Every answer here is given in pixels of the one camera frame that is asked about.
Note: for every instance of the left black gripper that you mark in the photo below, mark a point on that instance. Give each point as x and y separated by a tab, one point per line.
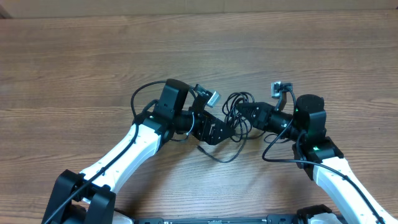
201	134

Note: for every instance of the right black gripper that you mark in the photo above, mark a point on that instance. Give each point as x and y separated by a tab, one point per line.
262	115

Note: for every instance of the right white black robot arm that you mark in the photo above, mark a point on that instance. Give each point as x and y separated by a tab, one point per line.
318	155

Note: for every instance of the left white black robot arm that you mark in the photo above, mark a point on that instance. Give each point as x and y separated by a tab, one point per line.
90	196

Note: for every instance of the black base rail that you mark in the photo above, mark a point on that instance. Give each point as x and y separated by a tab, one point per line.
269	219

